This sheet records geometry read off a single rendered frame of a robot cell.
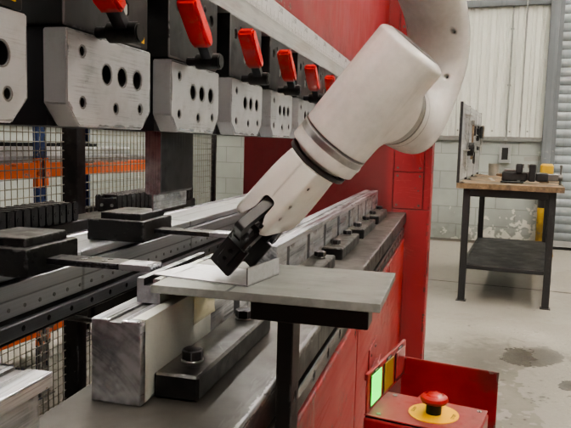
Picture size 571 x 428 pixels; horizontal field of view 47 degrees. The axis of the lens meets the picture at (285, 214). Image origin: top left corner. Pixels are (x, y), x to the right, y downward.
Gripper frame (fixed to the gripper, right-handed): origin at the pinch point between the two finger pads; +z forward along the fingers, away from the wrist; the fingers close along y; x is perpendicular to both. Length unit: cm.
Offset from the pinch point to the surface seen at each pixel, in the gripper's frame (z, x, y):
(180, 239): 33, -26, -50
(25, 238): 17.3, -21.3, 7.1
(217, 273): 4.1, -0.5, 0.3
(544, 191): 4, 20, -437
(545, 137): -18, -21, -754
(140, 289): 9.9, -4.9, 6.3
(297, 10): -20, -36, -49
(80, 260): 16.2, -15.3, 3.2
